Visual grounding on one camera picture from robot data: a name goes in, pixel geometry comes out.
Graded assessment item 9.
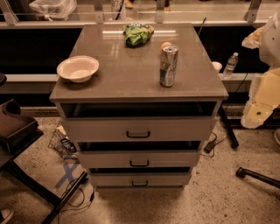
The white bowl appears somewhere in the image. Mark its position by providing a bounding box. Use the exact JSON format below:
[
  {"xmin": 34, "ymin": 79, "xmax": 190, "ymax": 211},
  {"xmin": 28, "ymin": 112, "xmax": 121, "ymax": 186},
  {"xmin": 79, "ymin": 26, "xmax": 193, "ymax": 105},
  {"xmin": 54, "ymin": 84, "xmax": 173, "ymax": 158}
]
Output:
[{"xmin": 57, "ymin": 55, "xmax": 99, "ymax": 83}]

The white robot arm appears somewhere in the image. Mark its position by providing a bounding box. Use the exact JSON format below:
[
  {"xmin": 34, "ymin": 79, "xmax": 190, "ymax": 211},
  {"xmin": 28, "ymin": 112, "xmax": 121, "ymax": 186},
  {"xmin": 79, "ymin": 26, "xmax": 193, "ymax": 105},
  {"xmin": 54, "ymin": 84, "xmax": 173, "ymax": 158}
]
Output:
[{"xmin": 241, "ymin": 9, "xmax": 280, "ymax": 129}]

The orange fruit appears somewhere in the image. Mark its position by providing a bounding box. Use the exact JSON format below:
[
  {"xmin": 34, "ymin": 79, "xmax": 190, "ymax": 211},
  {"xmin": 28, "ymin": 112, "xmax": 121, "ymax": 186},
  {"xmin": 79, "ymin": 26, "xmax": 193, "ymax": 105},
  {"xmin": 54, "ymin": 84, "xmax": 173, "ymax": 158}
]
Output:
[{"xmin": 161, "ymin": 42, "xmax": 172, "ymax": 49}]

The wire basket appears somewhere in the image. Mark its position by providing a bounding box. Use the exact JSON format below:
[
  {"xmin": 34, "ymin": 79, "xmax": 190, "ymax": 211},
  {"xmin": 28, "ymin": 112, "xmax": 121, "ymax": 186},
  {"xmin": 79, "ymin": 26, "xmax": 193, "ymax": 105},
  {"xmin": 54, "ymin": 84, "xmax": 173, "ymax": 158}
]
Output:
[{"xmin": 48, "ymin": 124, "xmax": 77, "ymax": 161}]

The clear plastic bag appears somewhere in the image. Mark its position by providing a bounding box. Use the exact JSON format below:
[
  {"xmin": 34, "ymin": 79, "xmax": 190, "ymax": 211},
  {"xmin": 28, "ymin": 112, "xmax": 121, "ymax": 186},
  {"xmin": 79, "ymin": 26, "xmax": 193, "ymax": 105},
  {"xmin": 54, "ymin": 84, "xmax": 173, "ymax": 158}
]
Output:
[{"xmin": 29, "ymin": 0, "xmax": 77, "ymax": 21}]

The black floor cable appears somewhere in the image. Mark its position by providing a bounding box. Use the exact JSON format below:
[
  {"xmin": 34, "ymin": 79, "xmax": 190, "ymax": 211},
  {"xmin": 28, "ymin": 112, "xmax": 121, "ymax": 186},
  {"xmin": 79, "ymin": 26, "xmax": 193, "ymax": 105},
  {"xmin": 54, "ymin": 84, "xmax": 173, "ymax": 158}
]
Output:
[{"xmin": 56, "ymin": 178, "xmax": 96, "ymax": 224}]

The black chair leg right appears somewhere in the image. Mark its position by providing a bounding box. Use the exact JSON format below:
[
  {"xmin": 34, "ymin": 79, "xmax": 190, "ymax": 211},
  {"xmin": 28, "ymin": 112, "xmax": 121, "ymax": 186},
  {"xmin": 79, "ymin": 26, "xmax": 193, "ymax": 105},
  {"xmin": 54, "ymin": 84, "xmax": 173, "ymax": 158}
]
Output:
[{"xmin": 235, "ymin": 167, "xmax": 280, "ymax": 189}]

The dark chair left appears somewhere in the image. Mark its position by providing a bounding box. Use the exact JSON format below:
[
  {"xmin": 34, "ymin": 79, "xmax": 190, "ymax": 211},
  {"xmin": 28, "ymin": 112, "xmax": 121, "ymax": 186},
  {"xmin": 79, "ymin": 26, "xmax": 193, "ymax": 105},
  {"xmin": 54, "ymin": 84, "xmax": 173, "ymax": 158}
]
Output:
[{"xmin": 0, "ymin": 100, "xmax": 87, "ymax": 224}]

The black table leg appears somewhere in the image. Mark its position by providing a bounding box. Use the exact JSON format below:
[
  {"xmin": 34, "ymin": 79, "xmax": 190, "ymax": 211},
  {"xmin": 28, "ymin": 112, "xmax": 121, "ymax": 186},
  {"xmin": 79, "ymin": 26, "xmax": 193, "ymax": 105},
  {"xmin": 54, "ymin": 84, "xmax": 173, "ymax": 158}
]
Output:
[{"xmin": 218, "ymin": 106, "xmax": 239, "ymax": 149}]

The white paper cup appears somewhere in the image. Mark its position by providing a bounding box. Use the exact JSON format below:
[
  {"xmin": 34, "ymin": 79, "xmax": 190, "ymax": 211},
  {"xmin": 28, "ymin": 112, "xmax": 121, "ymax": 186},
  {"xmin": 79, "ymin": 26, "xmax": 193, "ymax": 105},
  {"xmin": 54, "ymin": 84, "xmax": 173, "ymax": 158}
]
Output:
[{"xmin": 212, "ymin": 61, "xmax": 222, "ymax": 73}]

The shoe at corner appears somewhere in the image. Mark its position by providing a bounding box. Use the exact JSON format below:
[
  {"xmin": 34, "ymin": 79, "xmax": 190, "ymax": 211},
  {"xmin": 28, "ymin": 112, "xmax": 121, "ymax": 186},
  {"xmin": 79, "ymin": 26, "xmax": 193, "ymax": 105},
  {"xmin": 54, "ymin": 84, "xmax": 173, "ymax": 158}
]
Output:
[{"xmin": 0, "ymin": 208, "xmax": 14, "ymax": 224}]

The blue tape cross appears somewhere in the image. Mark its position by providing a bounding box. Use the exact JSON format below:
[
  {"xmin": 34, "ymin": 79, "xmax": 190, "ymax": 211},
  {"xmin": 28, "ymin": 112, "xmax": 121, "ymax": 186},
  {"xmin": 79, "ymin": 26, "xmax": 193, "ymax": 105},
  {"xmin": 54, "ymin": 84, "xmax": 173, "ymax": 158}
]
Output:
[{"xmin": 55, "ymin": 163, "xmax": 79, "ymax": 189}]

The silver blue drink can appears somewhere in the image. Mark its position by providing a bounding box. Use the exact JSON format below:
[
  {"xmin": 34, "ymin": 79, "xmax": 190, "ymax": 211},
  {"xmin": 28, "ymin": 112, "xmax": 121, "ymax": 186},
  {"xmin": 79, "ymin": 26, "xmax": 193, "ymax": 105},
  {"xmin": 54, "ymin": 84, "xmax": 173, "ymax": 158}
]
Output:
[{"xmin": 159, "ymin": 45, "xmax": 179, "ymax": 88}]

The clear plastic water bottle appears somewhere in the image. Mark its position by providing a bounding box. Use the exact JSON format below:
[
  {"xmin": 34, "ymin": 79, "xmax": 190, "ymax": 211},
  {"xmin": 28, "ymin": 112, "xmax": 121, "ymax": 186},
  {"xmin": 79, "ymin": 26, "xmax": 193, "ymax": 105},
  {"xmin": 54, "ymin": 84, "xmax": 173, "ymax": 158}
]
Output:
[{"xmin": 222, "ymin": 52, "xmax": 238, "ymax": 80}]

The black power adapter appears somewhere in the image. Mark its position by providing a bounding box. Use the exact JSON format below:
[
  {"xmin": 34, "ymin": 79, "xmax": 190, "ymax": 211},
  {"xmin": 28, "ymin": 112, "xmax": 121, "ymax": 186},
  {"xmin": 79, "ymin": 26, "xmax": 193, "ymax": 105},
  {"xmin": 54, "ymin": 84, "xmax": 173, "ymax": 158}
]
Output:
[{"xmin": 204, "ymin": 141, "xmax": 216, "ymax": 153}]

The grey drawer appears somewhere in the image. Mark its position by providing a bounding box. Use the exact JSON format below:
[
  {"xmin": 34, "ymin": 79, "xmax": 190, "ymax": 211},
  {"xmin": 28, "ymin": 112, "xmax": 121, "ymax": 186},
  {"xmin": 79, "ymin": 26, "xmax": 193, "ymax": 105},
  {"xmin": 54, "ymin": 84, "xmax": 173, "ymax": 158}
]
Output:
[
  {"xmin": 61, "ymin": 118, "xmax": 216, "ymax": 143},
  {"xmin": 77, "ymin": 150, "xmax": 200, "ymax": 168},
  {"xmin": 90, "ymin": 173, "xmax": 191, "ymax": 188}
]

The green chip bag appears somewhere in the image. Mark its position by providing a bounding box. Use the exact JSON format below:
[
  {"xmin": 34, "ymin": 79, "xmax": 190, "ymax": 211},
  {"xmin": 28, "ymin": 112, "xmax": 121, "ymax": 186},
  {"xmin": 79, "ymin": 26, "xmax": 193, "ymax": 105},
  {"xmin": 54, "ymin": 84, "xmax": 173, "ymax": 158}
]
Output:
[{"xmin": 122, "ymin": 23, "xmax": 154, "ymax": 46}]

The grey drawer cabinet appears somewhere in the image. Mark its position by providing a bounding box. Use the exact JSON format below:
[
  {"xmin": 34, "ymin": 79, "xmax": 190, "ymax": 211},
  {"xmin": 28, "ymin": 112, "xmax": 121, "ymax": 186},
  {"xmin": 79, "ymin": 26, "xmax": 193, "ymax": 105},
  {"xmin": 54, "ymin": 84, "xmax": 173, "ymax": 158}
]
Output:
[{"xmin": 50, "ymin": 24, "xmax": 228, "ymax": 177}]

